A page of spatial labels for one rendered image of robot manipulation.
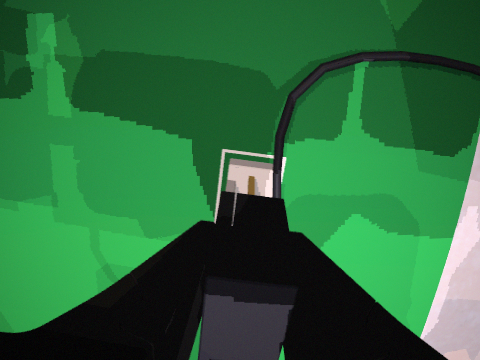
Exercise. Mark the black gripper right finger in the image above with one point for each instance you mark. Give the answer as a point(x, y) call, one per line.
point(335, 319)

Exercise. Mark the green circuit board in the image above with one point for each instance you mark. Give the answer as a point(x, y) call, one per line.
point(121, 121)

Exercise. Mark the black cable with plug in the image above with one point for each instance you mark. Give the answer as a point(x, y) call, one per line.
point(251, 284)

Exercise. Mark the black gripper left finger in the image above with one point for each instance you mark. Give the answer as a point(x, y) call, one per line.
point(151, 314)

